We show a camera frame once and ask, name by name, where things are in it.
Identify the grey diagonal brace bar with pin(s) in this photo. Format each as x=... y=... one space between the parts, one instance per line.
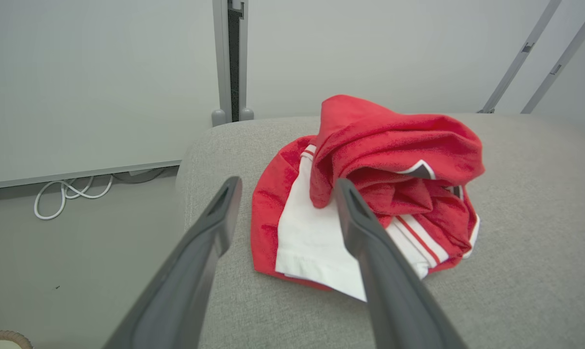
x=520 y=55
x=561 y=60

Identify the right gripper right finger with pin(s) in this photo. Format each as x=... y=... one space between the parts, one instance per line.
x=394 y=300

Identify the grey fabric sofa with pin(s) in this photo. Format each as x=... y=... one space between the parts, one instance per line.
x=515 y=242

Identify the red and white garment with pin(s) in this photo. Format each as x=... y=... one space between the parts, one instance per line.
x=370 y=140

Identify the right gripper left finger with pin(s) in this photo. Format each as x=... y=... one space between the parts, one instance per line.
x=186 y=281

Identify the large white partition panel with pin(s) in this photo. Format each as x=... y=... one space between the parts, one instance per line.
x=93 y=82

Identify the grey partition leg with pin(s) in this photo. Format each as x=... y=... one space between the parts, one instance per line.
x=243 y=72
x=220 y=72

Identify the white partition panel behind sofa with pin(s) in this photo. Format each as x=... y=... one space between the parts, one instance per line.
x=370 y=48

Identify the beige plastic laundry basket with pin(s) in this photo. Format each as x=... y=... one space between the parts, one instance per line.
x=1 y=339

